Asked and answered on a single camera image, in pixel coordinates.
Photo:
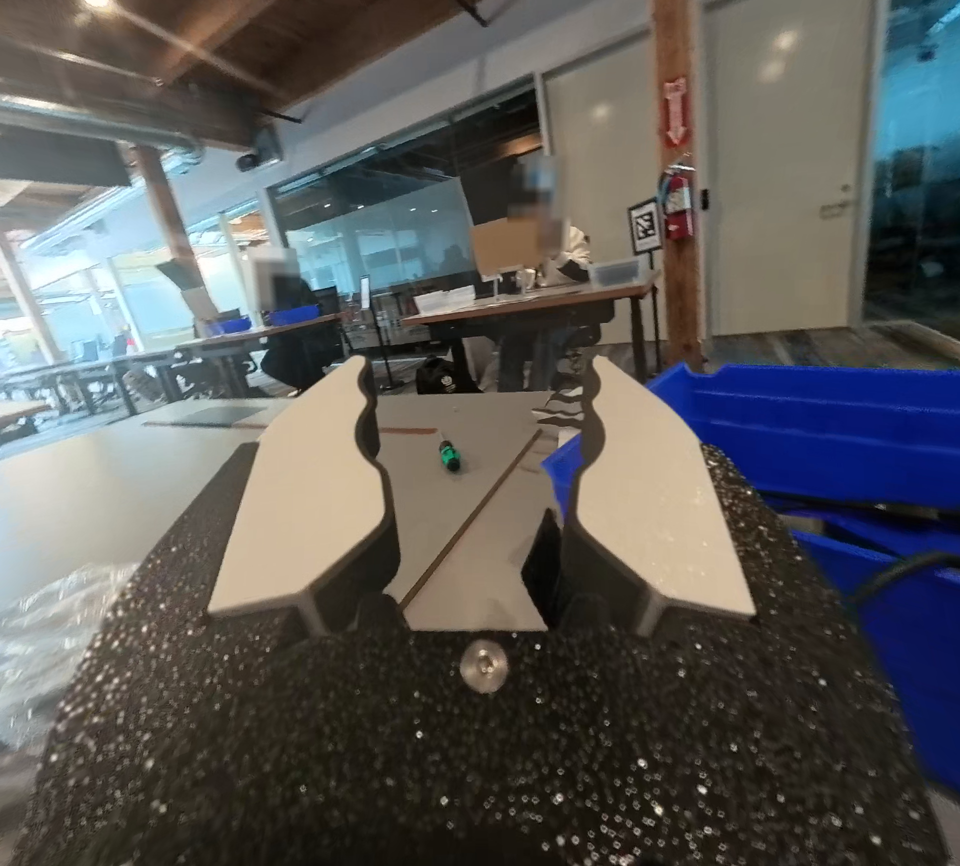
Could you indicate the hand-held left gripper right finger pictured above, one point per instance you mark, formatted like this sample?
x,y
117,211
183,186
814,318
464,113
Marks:
x,y
660,506

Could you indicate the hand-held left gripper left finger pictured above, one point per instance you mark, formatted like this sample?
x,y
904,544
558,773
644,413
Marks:
x,y
300,506

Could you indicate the blue plastic bin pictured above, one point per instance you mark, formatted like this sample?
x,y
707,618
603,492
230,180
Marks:
x,y
292,316
825,423
225,326

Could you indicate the wooden office table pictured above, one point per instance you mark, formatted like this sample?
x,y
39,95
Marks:
x,y
480,311
225,342

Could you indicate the black backpack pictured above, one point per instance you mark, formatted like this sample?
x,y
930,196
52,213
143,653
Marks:
x,y
442,378

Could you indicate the clear plastic container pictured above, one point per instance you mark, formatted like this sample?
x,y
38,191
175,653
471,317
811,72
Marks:
x,y
615,272

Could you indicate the black white marker sign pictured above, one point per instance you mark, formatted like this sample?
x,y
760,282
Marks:
x,y
645,225

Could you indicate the clear plastic wrap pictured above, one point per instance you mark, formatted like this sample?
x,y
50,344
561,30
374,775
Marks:
x,y
52,641

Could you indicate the red fire extinguisher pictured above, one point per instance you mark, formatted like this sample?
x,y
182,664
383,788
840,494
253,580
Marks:
x,y
679,210

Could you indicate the brown cardboard box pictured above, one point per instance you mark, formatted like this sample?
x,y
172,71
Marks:
x,y
491,251

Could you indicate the red fire sign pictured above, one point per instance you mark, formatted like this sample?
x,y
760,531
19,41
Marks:
x,y
675,112

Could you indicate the silver air duct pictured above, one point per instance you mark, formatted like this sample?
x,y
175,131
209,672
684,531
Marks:
x,y
90,123

